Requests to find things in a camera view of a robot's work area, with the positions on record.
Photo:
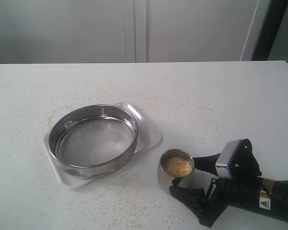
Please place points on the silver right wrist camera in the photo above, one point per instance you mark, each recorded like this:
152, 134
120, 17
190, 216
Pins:
225, 158

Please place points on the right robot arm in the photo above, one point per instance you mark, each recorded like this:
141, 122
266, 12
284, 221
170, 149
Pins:
277, 191

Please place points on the white plastic tray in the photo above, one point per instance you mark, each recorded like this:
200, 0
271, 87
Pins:
148, 137

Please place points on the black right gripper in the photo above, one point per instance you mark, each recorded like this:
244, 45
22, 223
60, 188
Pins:
245, 190

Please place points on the yellow grain mixture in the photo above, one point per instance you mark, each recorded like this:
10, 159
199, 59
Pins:
177, 167

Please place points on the stainless steel cup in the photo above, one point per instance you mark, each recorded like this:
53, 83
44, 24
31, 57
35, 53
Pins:
165, 180

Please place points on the round stainless steel sieve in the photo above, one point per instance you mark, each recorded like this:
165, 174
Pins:
93, 141

